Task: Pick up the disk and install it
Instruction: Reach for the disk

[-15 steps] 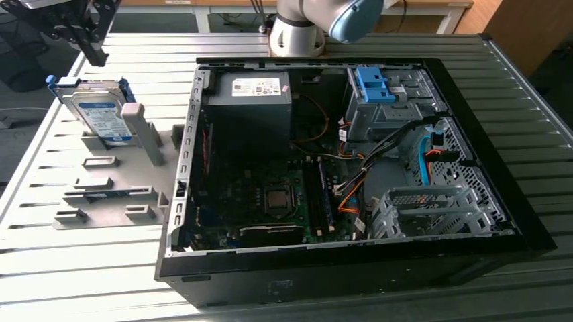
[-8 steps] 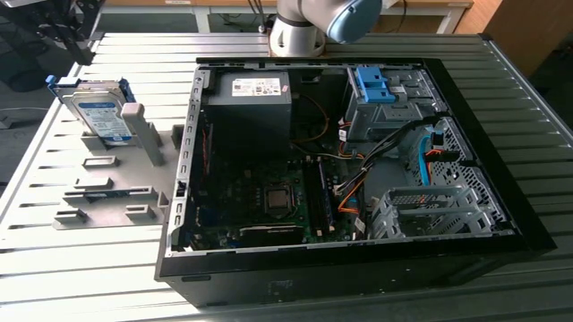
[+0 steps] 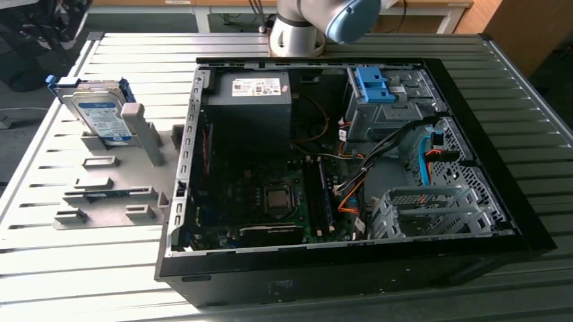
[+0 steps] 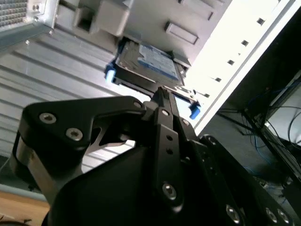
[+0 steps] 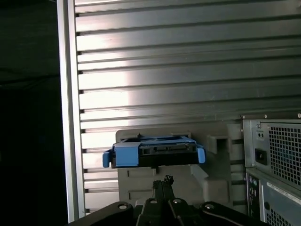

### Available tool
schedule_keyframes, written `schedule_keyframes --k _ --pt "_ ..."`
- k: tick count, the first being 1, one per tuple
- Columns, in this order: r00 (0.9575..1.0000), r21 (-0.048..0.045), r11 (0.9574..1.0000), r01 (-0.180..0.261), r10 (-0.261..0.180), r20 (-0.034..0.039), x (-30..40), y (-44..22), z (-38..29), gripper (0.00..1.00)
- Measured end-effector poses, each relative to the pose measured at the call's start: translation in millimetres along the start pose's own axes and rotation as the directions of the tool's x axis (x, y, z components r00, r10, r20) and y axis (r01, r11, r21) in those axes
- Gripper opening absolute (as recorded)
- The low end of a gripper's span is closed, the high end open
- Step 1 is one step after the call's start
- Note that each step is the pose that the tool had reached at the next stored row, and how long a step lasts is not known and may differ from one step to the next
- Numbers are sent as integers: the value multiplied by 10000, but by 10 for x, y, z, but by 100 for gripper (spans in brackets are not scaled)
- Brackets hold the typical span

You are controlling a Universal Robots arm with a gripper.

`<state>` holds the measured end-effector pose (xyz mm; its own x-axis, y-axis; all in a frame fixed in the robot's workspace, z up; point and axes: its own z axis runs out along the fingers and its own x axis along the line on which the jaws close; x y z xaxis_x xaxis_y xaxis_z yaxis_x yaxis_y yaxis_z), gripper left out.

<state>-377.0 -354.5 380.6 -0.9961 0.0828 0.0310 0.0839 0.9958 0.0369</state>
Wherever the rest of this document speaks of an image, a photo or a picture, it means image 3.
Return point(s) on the green motherboard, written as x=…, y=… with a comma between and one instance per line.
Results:
x=232, y=188

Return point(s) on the white frame wooden desk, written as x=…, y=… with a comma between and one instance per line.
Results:
x=201, y=20

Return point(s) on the black office chair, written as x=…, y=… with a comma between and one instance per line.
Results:
x=53, y=20

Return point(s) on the black graphics card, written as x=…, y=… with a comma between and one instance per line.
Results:
x=268, y=234

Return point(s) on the hard disk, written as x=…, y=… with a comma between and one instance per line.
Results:
x=100, y=117

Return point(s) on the CPU socket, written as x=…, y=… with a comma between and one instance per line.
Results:
x=277, y=211

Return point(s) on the black RAM slot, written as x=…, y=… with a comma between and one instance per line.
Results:
x=310, y=194

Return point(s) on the grey parts rack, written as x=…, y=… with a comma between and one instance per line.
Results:
x=133, y=174

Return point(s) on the silver CPU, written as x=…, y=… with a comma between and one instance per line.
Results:
x=277, y=198

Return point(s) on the grey power supply unit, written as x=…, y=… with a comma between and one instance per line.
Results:
x=219, y=90

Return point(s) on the dark blue RAM stick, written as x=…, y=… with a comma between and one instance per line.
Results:
x=107, y=195

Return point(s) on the brown wooden cabinet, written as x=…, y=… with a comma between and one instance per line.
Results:
x=527, y=30

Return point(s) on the blue plastic cage latch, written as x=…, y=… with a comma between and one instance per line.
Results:
x=372, y=94

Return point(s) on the silver disk bay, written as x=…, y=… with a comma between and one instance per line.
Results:
x=428, y=210

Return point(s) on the silver drive cage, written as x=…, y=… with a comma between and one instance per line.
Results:
x=384, y=117

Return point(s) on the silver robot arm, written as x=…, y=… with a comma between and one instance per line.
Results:
x=291, y=33

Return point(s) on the black PC case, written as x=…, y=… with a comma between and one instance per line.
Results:
x=312, y=278

